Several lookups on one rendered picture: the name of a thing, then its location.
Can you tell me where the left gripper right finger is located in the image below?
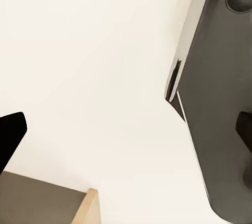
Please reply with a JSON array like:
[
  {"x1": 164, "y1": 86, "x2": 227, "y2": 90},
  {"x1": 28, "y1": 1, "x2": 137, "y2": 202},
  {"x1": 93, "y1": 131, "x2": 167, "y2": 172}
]
[{"x1": 235, "y1": 111, "x2": 252, "y2": 153}]

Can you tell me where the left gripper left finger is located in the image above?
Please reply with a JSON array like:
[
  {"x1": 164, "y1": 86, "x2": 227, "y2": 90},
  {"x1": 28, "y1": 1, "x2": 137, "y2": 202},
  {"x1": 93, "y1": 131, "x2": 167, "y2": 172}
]
[{"x1": 0, "y1": 111, "x2": 27, "y2": 174}]

